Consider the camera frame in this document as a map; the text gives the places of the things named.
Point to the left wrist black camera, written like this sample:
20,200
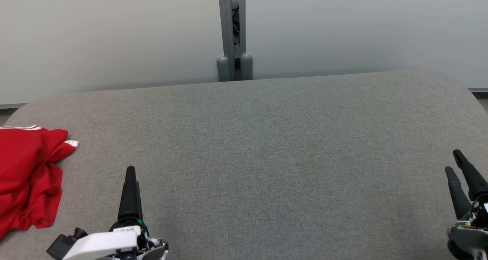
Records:
63,246

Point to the grey metal partition post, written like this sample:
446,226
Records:
228,23

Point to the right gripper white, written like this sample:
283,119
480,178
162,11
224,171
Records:
471,237

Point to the red shorts white trim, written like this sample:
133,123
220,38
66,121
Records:
34,199

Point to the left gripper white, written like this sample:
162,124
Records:
106,243

